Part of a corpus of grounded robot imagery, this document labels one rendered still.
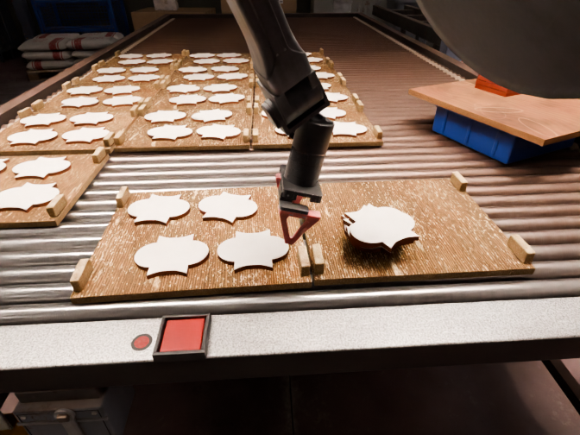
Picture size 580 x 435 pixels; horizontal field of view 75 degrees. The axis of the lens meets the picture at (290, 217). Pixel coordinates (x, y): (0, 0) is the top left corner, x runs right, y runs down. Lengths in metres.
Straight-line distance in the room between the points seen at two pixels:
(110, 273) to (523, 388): 1.60
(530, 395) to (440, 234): 1.14
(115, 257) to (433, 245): 0.62
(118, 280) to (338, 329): 0.39
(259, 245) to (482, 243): 0.44
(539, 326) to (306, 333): 0.38
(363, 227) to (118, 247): 0.48
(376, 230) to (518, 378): 1.30
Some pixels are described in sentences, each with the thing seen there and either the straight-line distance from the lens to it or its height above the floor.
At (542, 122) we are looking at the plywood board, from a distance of 1.27.
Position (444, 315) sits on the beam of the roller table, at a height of 0.92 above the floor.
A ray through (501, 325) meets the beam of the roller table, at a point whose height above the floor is 0.92.
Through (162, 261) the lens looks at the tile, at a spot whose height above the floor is 0.95.
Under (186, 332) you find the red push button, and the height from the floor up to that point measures 0.93.
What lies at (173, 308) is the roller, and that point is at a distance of 0.69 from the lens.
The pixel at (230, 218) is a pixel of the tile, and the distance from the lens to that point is 0.82.
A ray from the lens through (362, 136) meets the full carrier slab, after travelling 1.27.
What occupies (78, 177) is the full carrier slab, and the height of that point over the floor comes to 0.94.
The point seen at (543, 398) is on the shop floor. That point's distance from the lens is 1.90.
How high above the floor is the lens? 1.40
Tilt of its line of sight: 34 degrees down
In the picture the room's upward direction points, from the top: straight up
